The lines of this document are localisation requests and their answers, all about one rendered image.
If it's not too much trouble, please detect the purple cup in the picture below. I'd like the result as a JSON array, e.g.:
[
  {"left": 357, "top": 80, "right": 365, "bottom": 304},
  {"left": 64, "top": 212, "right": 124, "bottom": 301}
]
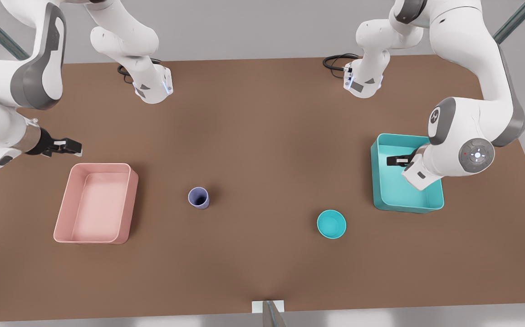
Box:
[{"left": 188, "top": 187, "right": 210, "bottom": 209}]

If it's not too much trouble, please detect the teal bowl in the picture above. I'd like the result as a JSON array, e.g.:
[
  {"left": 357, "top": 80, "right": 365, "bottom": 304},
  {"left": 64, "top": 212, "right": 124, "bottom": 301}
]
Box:
[{"left": 317, "top": 209, "right": 347, "bottom": 239}]

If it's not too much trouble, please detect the pink rectangular box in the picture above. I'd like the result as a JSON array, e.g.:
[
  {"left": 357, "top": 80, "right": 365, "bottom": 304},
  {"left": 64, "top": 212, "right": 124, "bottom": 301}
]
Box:
[{"left": 54, "top": 163, "right": 139, "bottom": 245}]

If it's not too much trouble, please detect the teal rectangular box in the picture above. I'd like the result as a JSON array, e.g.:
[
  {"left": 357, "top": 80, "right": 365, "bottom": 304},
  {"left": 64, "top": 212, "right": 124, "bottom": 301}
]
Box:
[{"left": 371, "top": 133, "right": 445, "bottom": 214}]

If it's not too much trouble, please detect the black cable loop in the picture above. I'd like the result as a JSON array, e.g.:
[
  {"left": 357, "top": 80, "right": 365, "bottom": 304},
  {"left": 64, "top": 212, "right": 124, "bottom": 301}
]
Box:
[
  {"left": 323, "top": 54, "right": 361, "bottom": 72},
  {"left": 117, "top": 58, "right": 163, "bottom": 84}
]

